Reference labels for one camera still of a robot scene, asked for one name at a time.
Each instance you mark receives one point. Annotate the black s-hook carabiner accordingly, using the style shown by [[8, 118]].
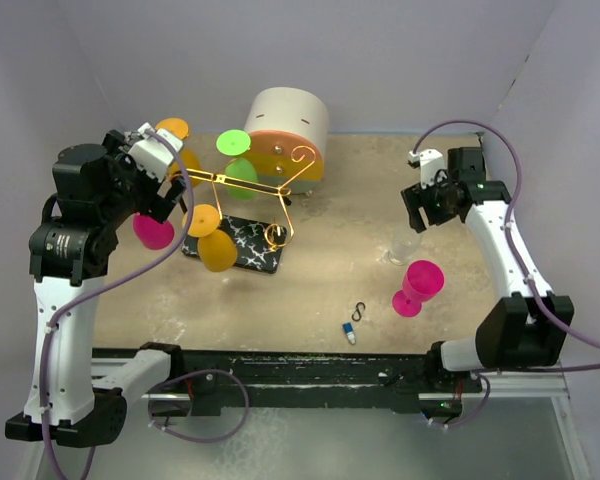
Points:
[[358, 311]]

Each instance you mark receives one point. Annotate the white round drawer cabinet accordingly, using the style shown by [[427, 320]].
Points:
[[288, 128]]

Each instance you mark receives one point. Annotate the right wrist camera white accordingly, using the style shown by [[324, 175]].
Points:
[[429, 162]]

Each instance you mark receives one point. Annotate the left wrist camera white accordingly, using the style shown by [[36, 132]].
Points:
[[151, 155]]

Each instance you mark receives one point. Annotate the pink wine glass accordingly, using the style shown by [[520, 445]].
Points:
[[152, 234], [422, 281]]

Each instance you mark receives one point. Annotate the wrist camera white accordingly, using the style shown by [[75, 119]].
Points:
[[151, 155], [429, 162]]

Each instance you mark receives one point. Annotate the small blue white bottle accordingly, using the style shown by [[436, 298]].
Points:
[[349, 333]]

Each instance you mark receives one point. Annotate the pink wine glass front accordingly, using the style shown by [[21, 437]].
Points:
[[422, 281]]

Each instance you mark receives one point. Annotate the orange wine glass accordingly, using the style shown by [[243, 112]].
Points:
[[215, 248], [180, 129]]

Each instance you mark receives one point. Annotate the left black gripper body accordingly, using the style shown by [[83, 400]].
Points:
[[134, 186]]

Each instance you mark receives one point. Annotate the clear wine glass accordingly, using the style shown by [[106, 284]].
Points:
[[404, 244]]

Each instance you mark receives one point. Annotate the green wine glass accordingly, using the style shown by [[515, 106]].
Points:
[[235, 143]]

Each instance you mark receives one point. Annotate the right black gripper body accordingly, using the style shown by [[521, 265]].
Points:
[[436, 200]]

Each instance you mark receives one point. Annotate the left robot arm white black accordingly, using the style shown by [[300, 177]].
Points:
[[98, 187]]

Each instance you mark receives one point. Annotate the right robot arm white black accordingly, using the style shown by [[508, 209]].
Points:
[[525, 327]]

